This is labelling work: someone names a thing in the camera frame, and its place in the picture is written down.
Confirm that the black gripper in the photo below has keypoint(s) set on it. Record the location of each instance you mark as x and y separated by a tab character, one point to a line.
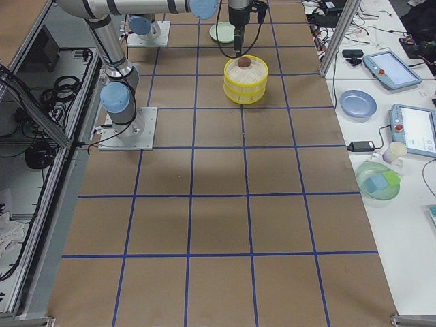
236	17

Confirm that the brown bun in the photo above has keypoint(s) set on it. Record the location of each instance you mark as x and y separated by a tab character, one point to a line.
244	62

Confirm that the yellow steamer basket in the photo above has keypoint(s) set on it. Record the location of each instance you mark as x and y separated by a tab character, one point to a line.
249	79

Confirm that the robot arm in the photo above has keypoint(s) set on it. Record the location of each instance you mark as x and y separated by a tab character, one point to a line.
144	26
97	15

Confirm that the yellow steamer with cloth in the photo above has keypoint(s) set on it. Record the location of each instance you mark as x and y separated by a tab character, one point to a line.
243	97

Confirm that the light green plate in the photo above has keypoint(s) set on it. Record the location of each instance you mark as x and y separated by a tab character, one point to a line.
222	33

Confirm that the blue plate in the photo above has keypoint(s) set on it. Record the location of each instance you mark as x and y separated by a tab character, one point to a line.
358	105

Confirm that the teach pendant tablet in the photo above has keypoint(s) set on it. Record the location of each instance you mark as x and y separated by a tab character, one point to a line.
390	70
414	127

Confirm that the black power brick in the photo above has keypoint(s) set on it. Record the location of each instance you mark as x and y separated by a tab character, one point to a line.
362	147

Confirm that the paper cup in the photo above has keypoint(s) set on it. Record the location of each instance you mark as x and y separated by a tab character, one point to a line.
394	151

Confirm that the green bowl with blocks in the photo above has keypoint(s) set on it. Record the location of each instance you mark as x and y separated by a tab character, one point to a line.
378	181

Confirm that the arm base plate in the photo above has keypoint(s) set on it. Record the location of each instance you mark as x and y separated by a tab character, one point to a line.
139	135
162	41

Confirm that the aluminium frame post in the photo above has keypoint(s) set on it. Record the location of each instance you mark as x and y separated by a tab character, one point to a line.
342	26

